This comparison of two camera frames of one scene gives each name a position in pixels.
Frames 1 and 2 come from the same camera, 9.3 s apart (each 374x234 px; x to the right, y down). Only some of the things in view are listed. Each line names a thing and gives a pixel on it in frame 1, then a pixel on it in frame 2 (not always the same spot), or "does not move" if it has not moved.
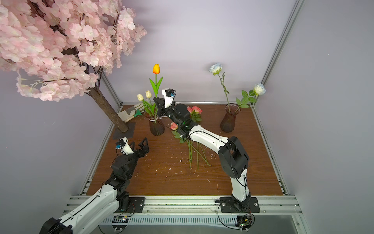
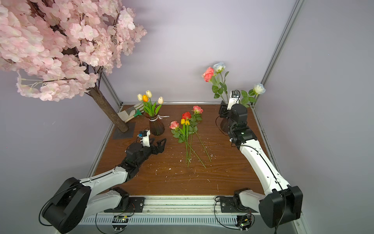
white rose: x=259 y=89 does not move
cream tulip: x=140 y=98 does not move
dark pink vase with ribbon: x=156 y=126 does not move
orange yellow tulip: x=156 y=69 to x=146 y=105
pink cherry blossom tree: x=59 y=49 does not move
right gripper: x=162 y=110 to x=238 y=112
